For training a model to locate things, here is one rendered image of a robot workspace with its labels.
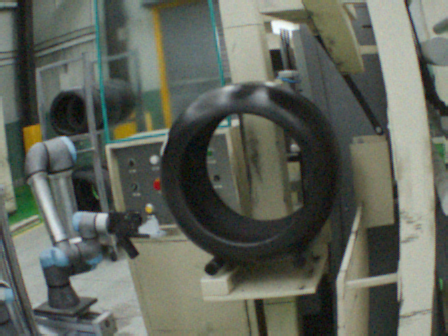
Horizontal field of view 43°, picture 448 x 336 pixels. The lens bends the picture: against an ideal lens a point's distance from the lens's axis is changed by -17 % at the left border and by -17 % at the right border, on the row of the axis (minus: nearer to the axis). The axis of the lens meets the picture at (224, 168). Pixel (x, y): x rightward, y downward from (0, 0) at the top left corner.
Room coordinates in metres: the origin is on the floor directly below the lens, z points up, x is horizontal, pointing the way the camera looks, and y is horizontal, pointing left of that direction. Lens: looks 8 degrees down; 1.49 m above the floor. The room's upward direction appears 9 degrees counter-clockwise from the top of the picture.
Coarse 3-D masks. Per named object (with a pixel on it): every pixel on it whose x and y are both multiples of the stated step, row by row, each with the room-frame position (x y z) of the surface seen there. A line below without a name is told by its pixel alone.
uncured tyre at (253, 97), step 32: (224, 96) 1.95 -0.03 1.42; (256, 96) 1.93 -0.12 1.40; (288, 96) 1.94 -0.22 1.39; (192, 128) 1.97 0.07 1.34; (288, 128) 1.89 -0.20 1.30; (320, 128) 1.91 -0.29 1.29; (160, 160) 2.04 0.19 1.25; (192, 160) 2.25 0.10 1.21; (320, 160) 1.87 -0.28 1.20; (192, 192) 2.24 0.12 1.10; (320, 192) 1.88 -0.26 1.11; (192, 224) 1.98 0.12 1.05; (224, 224) 2.22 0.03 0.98; (256, 224) 2.20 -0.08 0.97; (288, 224) 2.17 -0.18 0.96; (320, 224) 1.91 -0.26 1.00; (224, 256) 1.98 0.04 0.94; (256, 256) 1.94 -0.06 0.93
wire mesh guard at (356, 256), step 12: (360, 204) 2.09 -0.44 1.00; (360, 216) 1.93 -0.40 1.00; (360, 228) 2.00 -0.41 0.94; (360, 240) 1.98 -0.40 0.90; (348, 252) 1.56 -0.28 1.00; (360, 252) 1.99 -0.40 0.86; (348, 264) 1.48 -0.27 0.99; (360, 264) 1.96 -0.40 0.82; (348, 276) 1.55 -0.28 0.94; (360, 276) 1.93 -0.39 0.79; (360, 288) 1.90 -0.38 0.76; (348, 300) 1.51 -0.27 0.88; (360, 300) 1.93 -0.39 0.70; (348, 312) 1.55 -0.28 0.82; (360, 312) 1.93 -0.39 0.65; (348, 324) 1.55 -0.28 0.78; (360, 324) 1.90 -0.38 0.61
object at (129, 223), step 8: (112, 216) 2.17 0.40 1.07; (120, 216) 2.16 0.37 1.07; (128, 216) 2.15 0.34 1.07; (136, 216) 2.15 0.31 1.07; (112, 224) 2.17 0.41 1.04; (120, 224) 2.17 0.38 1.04; (128, 224) 2.14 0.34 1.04; (136, 224) 2.14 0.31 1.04; (112, 232) 2.18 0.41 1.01; (128, 232) 2.13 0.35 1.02; (136, 232) 2.14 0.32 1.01
